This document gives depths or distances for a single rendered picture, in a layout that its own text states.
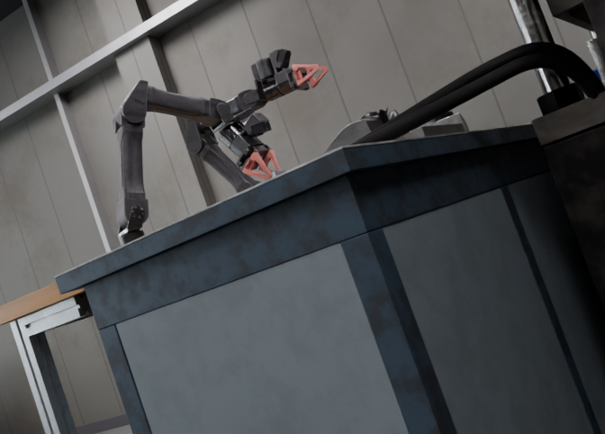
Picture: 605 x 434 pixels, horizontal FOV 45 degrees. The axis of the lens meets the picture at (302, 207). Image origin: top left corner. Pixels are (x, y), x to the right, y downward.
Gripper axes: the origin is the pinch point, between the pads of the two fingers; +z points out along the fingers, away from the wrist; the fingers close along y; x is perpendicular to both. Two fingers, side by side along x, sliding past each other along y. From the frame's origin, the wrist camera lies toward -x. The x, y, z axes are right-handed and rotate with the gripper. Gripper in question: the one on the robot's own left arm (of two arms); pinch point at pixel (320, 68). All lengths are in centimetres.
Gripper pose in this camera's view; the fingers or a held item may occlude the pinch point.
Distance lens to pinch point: 222.8
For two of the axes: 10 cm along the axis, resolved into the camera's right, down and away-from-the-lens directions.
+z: 8.3, -3.0, -4.7
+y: 4.6, -1.0, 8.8
